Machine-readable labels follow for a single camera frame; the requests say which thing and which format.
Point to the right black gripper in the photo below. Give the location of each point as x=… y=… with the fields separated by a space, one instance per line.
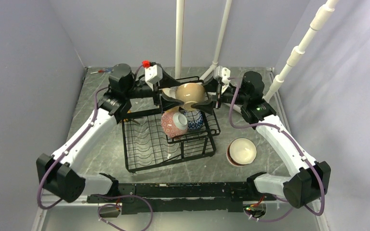
x=207 y=106

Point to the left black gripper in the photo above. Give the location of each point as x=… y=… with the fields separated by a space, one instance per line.
x=167 y=102

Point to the tan speckled bowl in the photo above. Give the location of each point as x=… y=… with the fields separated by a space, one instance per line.
x=189 y=94

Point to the blue white patterned bowl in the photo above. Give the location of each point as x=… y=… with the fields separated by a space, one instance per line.
x=194 y=120

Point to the pink patterned bowl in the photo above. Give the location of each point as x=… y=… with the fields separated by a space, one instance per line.
x=174 y=124

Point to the yellow patterned bowl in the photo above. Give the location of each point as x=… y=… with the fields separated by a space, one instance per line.
x=168 y=93

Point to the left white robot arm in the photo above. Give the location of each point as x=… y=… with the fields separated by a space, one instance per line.
x=58 y=172

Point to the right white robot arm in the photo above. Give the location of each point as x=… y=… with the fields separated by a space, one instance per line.
x=308 y=178

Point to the striped stacked bowls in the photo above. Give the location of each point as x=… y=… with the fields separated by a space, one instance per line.
x=241 y=152

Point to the yellow black pliers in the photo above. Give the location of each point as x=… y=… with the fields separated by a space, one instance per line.
x=134 y=120

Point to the red blue screwdriver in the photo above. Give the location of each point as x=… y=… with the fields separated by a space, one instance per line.
x=104 y=70

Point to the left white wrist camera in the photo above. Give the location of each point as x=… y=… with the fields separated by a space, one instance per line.
x=153 y=73

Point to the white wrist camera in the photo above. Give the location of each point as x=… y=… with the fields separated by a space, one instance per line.
x=153 y=73
x=222 y=74

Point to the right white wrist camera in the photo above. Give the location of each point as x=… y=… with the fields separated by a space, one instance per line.
x=222 y=74

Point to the black wire dish rack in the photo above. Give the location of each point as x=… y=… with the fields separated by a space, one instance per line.
x=147 y=145

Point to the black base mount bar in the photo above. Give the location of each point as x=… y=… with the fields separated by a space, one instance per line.
x=178 y=197

